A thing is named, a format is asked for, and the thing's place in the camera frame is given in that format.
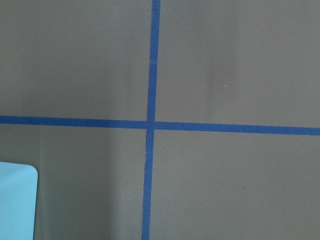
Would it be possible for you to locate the light blue plastic bin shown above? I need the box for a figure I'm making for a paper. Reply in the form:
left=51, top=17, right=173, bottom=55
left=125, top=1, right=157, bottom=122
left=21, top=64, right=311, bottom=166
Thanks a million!
left=0, top=162, right=38, bottom=240

